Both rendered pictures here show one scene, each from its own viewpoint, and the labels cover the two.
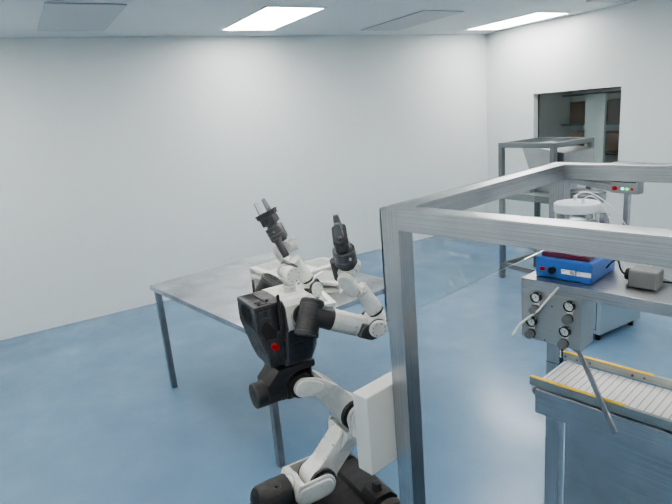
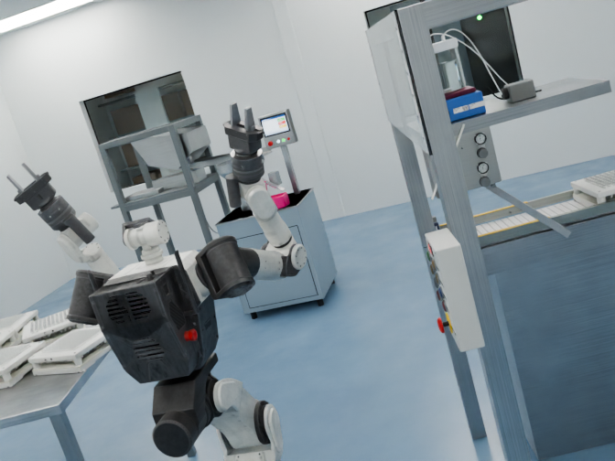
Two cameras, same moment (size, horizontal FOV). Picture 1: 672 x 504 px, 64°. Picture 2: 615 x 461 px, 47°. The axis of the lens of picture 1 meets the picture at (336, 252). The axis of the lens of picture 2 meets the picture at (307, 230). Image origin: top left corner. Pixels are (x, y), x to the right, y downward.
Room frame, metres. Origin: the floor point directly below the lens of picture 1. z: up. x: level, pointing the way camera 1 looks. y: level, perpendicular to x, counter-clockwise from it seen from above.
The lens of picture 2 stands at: (0.52, 1.25, 1.63)
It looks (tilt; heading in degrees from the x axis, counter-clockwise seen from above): 13 degrees down; 316
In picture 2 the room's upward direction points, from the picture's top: 16 degrees counter-clockwise
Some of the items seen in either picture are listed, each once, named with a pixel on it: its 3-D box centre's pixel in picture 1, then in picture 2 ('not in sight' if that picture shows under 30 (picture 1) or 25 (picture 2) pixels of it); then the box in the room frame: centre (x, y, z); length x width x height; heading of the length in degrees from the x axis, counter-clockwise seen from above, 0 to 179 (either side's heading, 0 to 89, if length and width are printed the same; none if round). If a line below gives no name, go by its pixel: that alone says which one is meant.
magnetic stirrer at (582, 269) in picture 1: (574, 261); (448, 105); (1.85, -0.85, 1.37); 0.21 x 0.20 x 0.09; 131
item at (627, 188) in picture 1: (625, 201); (285, 154); (4.24, -2.35, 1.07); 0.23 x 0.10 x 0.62; 30
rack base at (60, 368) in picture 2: not in sight; (79, 355); (2.99, 0.18, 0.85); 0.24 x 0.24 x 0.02; 17
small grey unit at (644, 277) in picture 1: (642, 277); (517, 91); (1.66, -0.99, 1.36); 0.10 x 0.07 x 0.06; 41
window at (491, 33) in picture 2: not in sight; (444, 48); (4.39, -5.05, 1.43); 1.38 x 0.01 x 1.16; 30
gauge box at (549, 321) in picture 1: (556, 313); (459, 159); (1.80, -0.77, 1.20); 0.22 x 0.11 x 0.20; 41
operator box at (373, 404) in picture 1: (381, 422); (453, 288); (1.47, -0.09, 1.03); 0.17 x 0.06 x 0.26; 131
